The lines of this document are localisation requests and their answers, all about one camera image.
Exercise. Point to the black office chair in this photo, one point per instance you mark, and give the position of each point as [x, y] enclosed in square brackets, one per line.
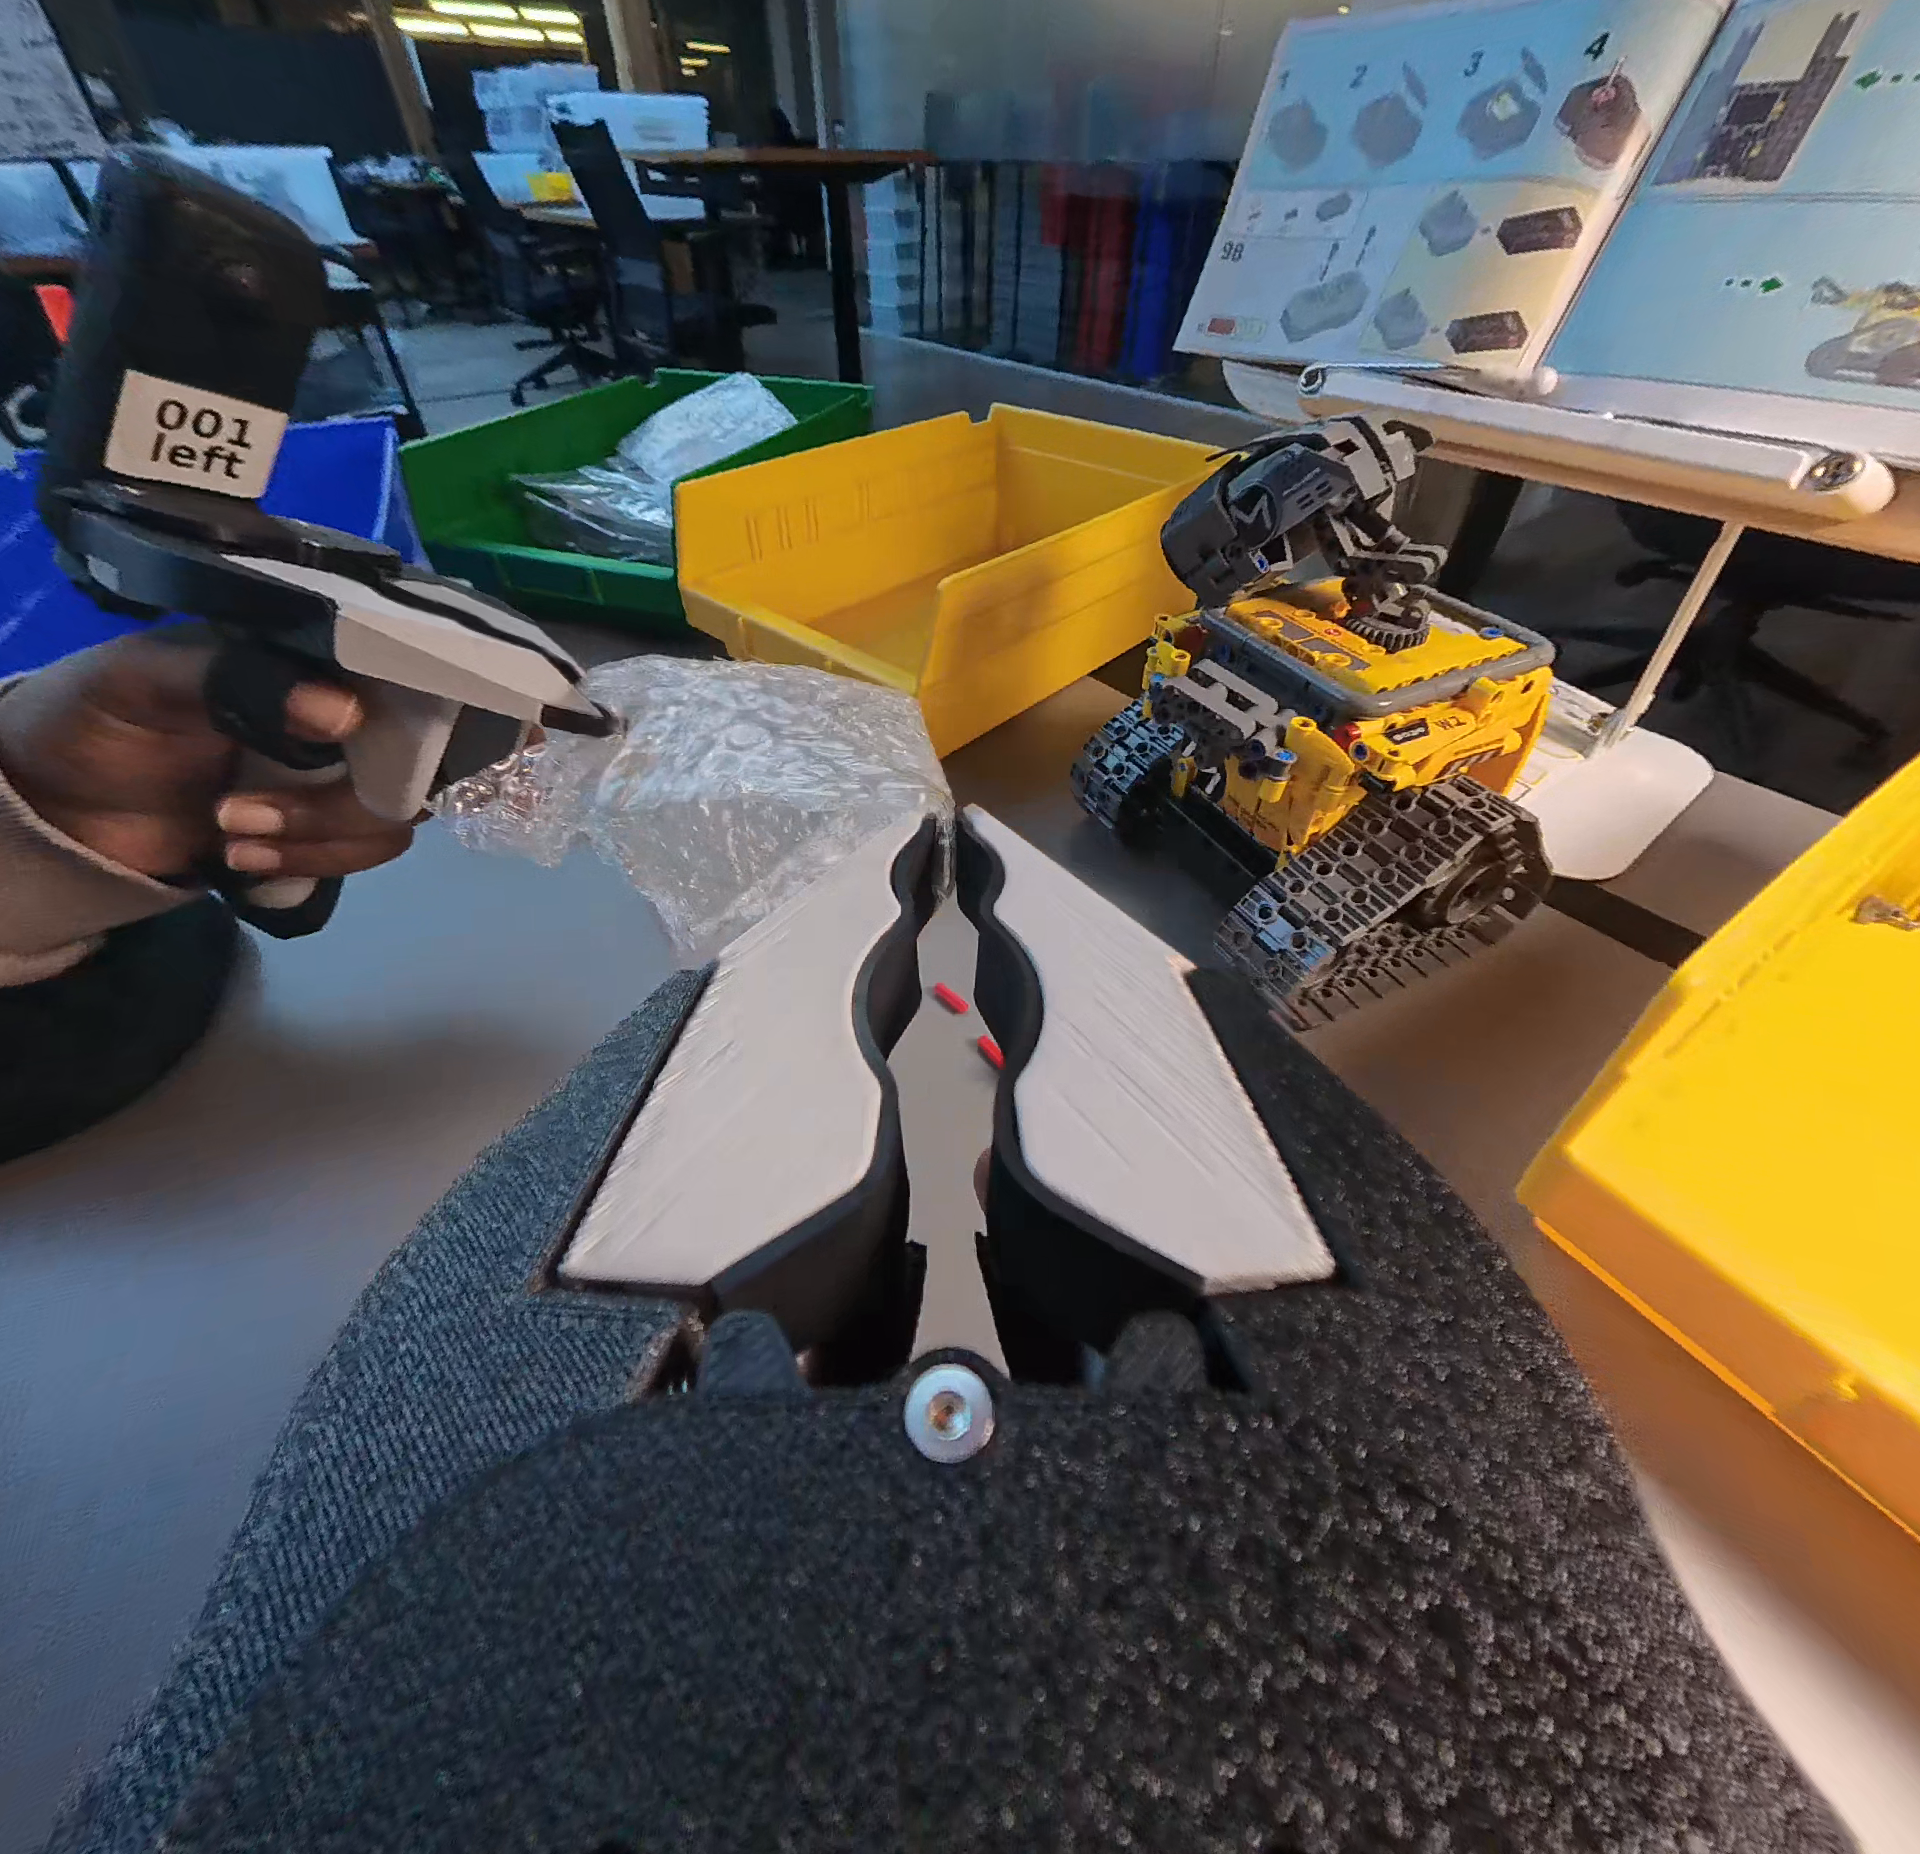
[629, 233]

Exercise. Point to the clear plastic bags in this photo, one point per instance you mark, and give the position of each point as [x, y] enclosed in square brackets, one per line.
[660, 458]

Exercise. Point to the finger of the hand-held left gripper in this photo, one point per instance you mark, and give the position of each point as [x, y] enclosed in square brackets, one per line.
[465, 595]
[436, 654]

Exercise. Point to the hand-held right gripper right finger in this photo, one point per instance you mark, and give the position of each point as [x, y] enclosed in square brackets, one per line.
[1154, 1119]

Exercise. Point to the wooden background desk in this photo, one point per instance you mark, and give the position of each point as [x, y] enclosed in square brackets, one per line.
[780, 158]

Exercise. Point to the green storage bin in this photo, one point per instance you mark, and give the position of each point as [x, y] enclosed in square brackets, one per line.
[479, 504]

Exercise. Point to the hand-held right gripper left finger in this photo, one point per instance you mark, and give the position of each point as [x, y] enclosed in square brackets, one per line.
[751, 1119]

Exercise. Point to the clear bubble wrap bag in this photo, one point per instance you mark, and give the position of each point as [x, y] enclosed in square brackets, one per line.
[722, 790]

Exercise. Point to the building instruction booklet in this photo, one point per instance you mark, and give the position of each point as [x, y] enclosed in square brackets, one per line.
[1500, 158]

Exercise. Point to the person's left hand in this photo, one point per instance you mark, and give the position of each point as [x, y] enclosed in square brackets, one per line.
[119, 759]

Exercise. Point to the yellow tracked toy robot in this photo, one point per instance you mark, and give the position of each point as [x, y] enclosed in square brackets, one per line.
[1349, 745]

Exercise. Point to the yellow storage bin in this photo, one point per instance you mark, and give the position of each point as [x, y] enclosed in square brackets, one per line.
[1770, 1133]
[839, 565]

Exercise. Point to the blue storage bin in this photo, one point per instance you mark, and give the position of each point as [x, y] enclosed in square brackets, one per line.
[346, 490]

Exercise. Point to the white book stand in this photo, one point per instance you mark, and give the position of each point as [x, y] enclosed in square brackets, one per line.
[1621, 444]

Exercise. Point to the person's left forearm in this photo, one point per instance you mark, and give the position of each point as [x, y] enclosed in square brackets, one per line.
[44, 895]

